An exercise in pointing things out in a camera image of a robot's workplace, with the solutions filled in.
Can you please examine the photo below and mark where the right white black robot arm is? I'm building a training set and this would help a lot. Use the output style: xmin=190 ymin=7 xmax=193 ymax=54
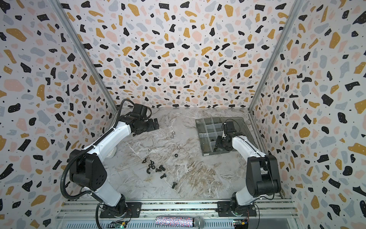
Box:
xmin=215 ymin=119 xmax=282 ymax=216

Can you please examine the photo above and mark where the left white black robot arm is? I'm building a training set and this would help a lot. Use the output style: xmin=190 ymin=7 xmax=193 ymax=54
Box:
xmin=61 ymin=103 xmax=159 ymax=217

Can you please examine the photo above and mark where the grey compartment organizer box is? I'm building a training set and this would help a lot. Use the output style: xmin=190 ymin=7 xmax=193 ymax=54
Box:
xmin=195 ymin=116 xmax=258 ymax=156

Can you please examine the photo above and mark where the white square container orange label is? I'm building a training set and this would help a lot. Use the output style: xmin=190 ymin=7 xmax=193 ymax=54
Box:
xmin=106 ymin=147 xmax=117 ymax=158

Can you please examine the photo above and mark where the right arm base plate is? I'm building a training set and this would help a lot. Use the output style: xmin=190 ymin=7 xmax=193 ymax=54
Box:
xmin=215 ymin=201 xmax=257 ymax=217

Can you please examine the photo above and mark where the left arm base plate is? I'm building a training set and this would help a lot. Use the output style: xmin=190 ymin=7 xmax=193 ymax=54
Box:
xmin=99 ymin=202 xmax=142 ymax=219

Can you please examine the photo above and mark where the black corrugated cable conduit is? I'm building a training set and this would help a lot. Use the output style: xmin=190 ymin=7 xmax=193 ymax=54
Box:
xmin=59 ymin=98 xmax=135 ymax=229

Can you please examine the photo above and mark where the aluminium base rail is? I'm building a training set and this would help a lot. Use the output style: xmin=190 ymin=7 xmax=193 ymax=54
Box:
xmin=55 ymin=198 xmax=302 ymax=229

